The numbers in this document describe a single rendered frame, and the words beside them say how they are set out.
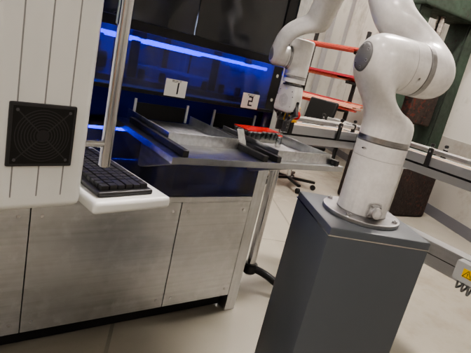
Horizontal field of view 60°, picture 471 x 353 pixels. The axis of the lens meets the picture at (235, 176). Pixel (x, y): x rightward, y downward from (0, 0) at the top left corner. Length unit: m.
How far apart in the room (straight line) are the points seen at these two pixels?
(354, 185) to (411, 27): 0.39
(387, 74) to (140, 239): 1.10
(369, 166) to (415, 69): 0.23
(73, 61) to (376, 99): 0.63
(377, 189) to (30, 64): 0.75
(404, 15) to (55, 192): 0.86
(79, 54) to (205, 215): 1.08
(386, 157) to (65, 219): 1.05
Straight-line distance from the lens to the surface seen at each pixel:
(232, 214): 1.82
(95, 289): 1.69
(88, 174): 1.02
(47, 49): 0.79
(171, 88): 1.49
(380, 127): 0.98
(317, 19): 1.46
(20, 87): 0.79
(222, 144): 1.33
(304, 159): 1.42
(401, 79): 0.96
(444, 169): 2.14
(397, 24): 1.10
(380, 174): 0.99
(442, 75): 1.02
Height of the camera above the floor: 1.14
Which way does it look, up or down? 15 degrees down
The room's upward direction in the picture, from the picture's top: 13 degrees clockwise
